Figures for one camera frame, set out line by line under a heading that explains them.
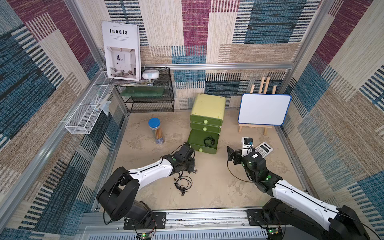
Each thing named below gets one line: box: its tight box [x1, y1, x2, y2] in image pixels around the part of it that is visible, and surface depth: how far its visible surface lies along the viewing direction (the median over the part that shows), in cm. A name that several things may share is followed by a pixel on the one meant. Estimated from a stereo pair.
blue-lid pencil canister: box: [148, 117, 165, 145], surface depth 90 cm
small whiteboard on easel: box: [238, 76, 292, 136], surface depth 95 cm
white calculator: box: [255, 141, 274, 159], surface depth 99 cm
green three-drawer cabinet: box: [187, 93, 226, 155], surface depth 96 cm
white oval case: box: [141, 69, 160, 80], surface depth 89 cm
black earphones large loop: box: [174, 171, 193, 196], surface depth 87 cm
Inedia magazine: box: [101, 21, 142, 81], surface depth 79 cm
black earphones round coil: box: [204, 135, 216, 147], surface depth 104 cm
